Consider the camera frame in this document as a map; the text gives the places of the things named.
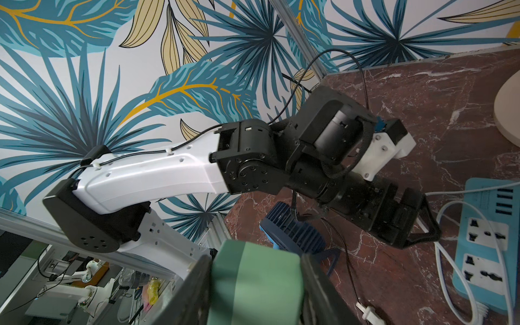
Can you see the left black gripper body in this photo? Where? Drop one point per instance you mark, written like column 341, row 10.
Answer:
column 371, row 206

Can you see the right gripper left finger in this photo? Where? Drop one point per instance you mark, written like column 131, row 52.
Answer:
column 191, row 302

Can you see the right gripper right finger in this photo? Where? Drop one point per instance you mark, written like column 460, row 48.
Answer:
column 322, row 304

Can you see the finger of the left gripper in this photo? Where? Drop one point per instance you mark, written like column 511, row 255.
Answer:
column 421, row 213

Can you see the teal white power strip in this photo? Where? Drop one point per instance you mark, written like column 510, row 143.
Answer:
column 475, row 251

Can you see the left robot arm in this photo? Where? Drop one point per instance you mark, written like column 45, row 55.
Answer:
column 330, row 151

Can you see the dark blue handheld fan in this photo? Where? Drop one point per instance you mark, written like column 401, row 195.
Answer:
column 286, row 233

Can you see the beige desk fan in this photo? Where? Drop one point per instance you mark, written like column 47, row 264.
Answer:
column 506, row 109

